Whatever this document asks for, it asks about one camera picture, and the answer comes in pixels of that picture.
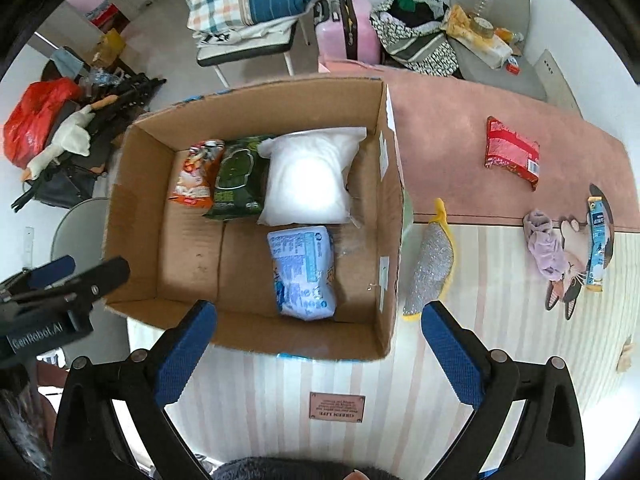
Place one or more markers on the brown cardboard box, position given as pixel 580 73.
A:
pixel 200 255

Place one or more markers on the red plastic bag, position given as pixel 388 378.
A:
pixel 32 115

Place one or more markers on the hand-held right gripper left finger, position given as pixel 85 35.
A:
pixel 184 357

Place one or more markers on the purple scrunchie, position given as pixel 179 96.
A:
pixel 544 245

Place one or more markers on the orange snack packet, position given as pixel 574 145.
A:
pixel 192 175

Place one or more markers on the pink suitcase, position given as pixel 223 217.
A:
pixel 345 30

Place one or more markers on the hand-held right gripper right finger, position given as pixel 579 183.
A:
pixel 451 356

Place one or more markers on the silver and yellow scrub mitt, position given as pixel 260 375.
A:
pixel 430 265

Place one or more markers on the striped cat print mat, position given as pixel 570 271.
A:
pixel 500 320

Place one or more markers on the red snack packet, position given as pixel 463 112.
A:
pixel 512 152

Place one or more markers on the black white patterned bag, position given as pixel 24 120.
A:
pixel 415 35

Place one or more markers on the pink blanket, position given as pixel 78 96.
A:
pixel 450 125

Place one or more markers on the grey round stool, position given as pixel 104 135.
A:
pixel 80 230

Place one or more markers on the blue stick packet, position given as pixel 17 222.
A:
pixel 596 245

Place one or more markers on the green wet wipes packet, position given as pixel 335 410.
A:
pixel 237 180

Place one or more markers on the white plush goose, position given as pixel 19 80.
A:
pixel 70 135

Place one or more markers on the white metal chair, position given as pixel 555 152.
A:
pixel 245 47

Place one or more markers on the white pillow in clear bag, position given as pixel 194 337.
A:
pixel 307 180

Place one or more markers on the blue and white tissue pack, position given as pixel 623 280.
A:
pixel 302 272

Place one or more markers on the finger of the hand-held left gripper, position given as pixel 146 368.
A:
pixel 52 270
pixel 102 275

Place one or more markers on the black tripod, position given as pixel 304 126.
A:
pixel 125 100

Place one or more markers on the clear plastic bottle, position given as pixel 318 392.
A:
pixel 482 5

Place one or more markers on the yellow plastic bag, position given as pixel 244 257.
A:
pixel 480 40

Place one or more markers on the blue face mask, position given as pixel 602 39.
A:
pixel 67 62

